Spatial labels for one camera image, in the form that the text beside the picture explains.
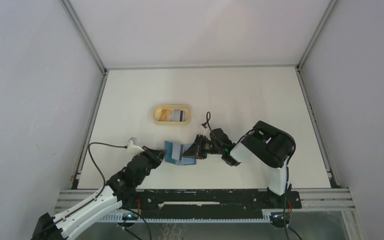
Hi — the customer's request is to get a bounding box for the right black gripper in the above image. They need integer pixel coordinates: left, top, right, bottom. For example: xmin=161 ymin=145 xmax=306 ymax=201
xmin=182 ymin=133 xmax=224 ymax=159

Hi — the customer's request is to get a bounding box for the blue leather card holder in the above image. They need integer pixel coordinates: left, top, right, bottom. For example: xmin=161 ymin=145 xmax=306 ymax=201
xmin=164 ymin=141 xmax=197 ymax=166

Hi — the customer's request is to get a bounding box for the grey card black stripe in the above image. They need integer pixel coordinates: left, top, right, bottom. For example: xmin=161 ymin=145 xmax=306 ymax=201
xmin=171 ymin=142 xmax=183 ymax=161

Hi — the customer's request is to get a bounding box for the white card black stripe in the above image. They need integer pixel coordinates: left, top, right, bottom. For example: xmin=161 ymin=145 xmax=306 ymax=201
xmin=170 ymin=109 xmax=186 ymax=122

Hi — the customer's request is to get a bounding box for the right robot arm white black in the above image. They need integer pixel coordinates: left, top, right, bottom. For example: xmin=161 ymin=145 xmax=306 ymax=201
xmin=182 ymin=120 xmax=296 ymax=208

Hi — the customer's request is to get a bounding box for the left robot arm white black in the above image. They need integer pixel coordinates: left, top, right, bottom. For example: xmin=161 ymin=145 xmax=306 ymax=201
xmin=31 ymin=146 xmax=167 ymax=240

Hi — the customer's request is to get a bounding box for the beige oval tray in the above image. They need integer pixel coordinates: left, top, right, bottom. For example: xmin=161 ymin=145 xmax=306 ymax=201
xmin=152 ymin=104 xmax=192 ymax=126

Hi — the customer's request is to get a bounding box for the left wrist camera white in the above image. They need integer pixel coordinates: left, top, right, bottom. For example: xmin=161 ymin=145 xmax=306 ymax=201
xmin=126 ymin=137 xmax=145 ymax=155

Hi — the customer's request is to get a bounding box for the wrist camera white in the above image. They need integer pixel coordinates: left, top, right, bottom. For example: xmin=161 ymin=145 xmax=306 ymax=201
xmin=126 ymin=137 xmax=145 ymax=155
xmin=201 ymin=125 xmax=210 ymax=137

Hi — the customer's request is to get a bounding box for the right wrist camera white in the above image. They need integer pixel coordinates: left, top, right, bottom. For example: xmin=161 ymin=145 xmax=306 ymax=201
xmin=201 ymin=125 xmax=210 ymax=137

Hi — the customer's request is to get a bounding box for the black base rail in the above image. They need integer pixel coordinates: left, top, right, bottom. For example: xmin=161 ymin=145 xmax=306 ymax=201
xmin=122 ymin=188 xmax=303 ymax=220

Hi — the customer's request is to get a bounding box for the aluminium table frame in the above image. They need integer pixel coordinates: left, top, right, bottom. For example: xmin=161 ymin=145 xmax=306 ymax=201
xmin=47 ymin=0 xmax=367 ymax=240

